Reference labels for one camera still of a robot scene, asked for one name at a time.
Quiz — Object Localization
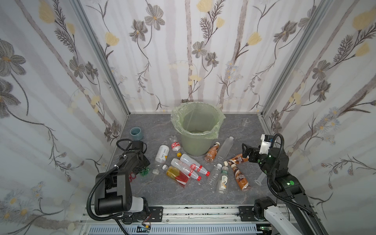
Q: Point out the clear bottle red cap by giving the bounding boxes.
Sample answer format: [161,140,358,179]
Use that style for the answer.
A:
[180,154,210,176]
[171,158,201,181]

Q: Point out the clear crushed water bottle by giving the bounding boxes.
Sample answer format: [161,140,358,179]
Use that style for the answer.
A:
[207,163,222,189]

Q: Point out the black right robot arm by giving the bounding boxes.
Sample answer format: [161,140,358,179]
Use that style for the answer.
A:
[242,134,327,235]

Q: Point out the teal ceramic cup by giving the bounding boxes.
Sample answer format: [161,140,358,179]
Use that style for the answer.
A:
[130,127,144,141]

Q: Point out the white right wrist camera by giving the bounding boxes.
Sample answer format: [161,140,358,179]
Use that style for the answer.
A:
[259,134,274,154]

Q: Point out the orange brown coffee bottle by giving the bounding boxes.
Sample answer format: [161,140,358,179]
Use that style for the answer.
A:
[204,142,220,163]

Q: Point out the red handled scissors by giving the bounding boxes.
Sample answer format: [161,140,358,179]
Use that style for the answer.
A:
[129,172,136,182]

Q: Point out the clear plastic measuring cup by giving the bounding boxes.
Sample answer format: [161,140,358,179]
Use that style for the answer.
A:
[242,118,250,127]

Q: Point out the yellow red label tea bottle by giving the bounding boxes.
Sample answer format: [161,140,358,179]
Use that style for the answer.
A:
[162,164,190,188]

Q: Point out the green label water bottle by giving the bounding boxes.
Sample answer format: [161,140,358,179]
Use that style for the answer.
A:
[217,166,229,194]

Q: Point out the frosted clear square bottle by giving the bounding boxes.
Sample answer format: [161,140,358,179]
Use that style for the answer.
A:
[216,137,234,161]

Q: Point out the brown swirl coffee bottle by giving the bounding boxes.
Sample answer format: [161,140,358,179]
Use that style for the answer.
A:
[223,154,249,166]

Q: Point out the clear bottle red cap lower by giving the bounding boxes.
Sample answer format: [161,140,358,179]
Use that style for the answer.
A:
[171,158,201,181]

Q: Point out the green plastic bin liner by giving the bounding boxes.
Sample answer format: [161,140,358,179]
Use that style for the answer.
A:
[171,102,226,140]

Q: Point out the green mesh waste bin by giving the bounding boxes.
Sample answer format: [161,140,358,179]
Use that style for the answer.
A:
[171,102,226,156]

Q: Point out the brown coffee bottle label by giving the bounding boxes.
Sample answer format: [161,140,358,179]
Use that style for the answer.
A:
[231,164,249,191]

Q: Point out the clear bottle red cap upper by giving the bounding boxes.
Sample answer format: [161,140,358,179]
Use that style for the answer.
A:
[180,154,210,176]

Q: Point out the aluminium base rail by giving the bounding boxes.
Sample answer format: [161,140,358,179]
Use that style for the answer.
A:
[79,204,324,235]

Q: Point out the white label clear bottle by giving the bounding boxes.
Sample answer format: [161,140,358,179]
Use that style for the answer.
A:
[152,145,169,175]

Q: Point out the red label yellow cap bottle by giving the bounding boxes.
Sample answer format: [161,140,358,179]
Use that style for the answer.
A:
[170,136,182,158]

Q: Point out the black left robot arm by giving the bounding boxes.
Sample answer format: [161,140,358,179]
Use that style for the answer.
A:
[86,139,151,224]

